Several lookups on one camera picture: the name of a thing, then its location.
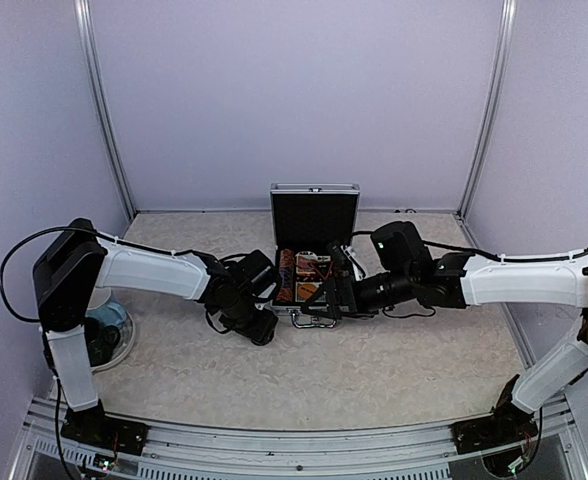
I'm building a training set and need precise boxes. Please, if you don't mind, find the aluminium poker case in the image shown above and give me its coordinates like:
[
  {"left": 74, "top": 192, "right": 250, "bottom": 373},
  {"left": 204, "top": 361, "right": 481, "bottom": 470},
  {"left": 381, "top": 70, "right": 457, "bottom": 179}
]
[{"left": 270, "top": 183, "right": 360, "bottom": 330}]

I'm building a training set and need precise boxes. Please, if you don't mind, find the red playing card deck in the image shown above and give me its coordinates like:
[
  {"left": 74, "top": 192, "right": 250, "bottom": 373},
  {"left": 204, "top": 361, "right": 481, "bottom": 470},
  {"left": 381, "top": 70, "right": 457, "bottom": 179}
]
[{"left": 295, "top": 251, "right": 316, "bottom": 277}]

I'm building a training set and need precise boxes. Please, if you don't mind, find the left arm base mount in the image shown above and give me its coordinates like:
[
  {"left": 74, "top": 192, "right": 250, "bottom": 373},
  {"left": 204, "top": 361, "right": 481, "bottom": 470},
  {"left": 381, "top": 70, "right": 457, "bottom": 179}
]
[{"left": 61, "top": 401, "right": 149, "bottom": 456}]

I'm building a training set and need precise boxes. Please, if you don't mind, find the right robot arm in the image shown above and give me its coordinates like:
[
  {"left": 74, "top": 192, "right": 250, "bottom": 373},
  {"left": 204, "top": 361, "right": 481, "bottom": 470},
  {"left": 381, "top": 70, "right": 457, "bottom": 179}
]
[{"left": 301, "top": 221, "right": 588, "bottom": 444}]

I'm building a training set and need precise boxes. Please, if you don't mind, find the black mug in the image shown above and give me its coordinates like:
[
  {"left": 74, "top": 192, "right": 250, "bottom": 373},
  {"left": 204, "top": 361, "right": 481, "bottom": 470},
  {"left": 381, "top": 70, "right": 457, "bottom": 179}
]
[{"left": 84, "top": 317, "right": 121, "bottom": 367}]

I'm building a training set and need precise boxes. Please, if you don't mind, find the aluminium post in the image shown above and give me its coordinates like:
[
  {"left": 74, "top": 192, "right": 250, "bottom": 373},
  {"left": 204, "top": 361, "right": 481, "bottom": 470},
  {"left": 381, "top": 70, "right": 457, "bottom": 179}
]
[
  {"left": 74, "top": 0, "right": 138, "bottom": 222},
  {"left": 457, "top": 0, "right": 518, "bottom": 222}
]

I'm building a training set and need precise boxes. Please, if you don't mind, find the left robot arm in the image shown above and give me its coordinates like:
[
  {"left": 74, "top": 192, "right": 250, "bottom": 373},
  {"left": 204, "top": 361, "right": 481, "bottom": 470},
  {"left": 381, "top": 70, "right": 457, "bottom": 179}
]
[{"left": 32, "top": 218, "right": 281, "bottom": 445}]

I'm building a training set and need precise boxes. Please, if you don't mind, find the red triangular dealer button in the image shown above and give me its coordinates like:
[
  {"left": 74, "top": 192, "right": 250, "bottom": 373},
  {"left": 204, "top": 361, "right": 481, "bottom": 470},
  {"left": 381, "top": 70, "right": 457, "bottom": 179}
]
[{"left": 307, "top": 254, "right": 333, "bottom": 280}]

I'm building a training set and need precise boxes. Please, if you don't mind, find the right rear aluminium post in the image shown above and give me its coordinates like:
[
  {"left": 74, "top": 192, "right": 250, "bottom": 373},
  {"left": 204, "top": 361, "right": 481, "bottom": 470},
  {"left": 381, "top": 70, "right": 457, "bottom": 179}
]
[{"left": 457, "top": 0, "right": 518, "bottom": 222}]

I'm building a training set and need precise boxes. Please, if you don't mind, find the left rear aluminium post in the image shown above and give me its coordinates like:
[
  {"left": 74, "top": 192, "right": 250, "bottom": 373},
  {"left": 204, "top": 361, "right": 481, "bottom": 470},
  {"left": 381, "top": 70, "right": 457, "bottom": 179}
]
[{"left": 74, "top": 0, "right": 138, "bottom": 222}]

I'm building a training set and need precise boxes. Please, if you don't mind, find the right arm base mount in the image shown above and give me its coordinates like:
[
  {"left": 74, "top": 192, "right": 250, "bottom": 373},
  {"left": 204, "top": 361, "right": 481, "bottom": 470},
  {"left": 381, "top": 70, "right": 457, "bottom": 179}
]
[{"left": 451, "top": 375, "right": 539, "bottom": 455}]

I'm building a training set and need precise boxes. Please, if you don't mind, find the left chip row in case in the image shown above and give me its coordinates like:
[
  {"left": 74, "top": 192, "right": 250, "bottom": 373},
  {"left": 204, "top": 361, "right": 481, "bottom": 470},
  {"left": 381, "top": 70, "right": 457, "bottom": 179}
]
[{"left": 277, "top": 249, "right": 295, "bottom": 303}]

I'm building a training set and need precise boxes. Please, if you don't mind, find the clear round tray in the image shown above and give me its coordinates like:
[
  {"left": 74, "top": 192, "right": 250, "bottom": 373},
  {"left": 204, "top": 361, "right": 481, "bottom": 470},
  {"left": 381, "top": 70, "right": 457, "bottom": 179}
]
[{"left": 91, "top": 314, "right": 137, "bottom": 372}]

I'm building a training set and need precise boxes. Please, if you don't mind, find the front aluminium frame rail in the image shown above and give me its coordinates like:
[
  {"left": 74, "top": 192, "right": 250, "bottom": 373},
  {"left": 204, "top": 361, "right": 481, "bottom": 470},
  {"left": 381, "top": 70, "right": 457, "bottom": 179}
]
[{"left": 5, "top": 397, "right": 588, "bottom": 479}]

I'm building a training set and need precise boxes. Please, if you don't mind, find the blue playing card deck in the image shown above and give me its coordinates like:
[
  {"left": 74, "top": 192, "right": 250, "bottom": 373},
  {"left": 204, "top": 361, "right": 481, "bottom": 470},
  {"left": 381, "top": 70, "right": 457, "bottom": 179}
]
[{"left": 293, "top": 282, "right": 325, "bottom": 306}]

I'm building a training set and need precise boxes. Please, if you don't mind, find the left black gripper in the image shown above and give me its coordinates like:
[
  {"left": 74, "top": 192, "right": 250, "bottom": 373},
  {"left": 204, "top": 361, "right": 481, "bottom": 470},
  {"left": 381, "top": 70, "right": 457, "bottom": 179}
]
[{"left": 217, "top": 292, "right": 279, "bottom": 346}]

